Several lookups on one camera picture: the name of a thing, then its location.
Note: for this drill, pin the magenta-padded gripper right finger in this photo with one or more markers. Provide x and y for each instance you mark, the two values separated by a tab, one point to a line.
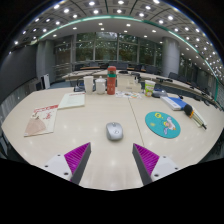
146	159

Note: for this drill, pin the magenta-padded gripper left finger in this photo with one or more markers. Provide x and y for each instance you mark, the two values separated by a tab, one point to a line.
77	158

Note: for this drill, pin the silver grey computer mouse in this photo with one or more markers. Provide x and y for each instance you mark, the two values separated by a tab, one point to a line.
114	131

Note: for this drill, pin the round teal cartoon mouse pad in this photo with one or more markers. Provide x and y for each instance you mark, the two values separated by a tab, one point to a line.
162	124

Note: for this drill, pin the red and white pamphlet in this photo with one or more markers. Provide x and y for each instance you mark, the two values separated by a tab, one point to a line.
41	120

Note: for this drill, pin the white printed paper sheet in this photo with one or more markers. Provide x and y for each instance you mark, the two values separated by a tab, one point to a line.
71	100

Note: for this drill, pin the grey desk microphone base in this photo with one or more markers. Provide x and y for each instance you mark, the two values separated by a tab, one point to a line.
160	93

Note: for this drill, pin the colourful printed leaflet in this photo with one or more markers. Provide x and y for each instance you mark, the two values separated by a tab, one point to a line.
128	94

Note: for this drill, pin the green printed paper cup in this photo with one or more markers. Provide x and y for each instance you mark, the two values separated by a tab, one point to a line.
149	88

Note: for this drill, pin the black desk microphone base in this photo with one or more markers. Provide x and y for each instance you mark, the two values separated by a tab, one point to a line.
79	87

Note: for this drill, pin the tall white plastic cup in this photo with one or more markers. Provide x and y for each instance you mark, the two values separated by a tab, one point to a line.
88	84

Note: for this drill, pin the white lidded mug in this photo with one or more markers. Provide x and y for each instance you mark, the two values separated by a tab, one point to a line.
100	86

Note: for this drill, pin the red thermos bottle green band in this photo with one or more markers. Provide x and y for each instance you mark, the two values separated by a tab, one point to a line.
111	81

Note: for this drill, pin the dark office chairs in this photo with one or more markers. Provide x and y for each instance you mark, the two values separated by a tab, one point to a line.
173	76

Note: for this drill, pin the ceiling lights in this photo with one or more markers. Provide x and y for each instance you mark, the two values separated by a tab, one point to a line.
120	11

